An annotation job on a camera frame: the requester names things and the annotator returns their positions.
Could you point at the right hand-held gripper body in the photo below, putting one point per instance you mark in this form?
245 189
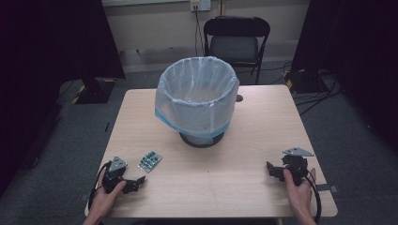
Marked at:
297 164

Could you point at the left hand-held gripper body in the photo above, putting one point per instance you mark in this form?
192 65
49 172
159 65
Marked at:
116 170

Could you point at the green pill blister pack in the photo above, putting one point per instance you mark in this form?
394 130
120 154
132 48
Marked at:
150 161

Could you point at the bin with plastic liner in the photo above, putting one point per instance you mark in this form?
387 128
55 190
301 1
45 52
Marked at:
197 93

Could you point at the person's left hand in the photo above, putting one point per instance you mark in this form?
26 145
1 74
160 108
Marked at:
104 197

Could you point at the person's right hand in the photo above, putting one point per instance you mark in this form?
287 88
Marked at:
298 195

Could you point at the grey tape strip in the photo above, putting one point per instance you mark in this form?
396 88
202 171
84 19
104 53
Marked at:
328 188

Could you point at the small black table knob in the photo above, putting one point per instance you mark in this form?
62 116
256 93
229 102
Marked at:
239 98

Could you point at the black stand base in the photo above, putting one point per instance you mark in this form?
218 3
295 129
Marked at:
95 92
305 82

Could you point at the black curtain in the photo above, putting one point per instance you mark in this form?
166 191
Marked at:
353 56
47 62

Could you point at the black folding chair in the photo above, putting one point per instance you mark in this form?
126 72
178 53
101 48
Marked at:
234 47

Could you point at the white wall socket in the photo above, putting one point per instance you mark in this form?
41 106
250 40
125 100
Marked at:
200 4

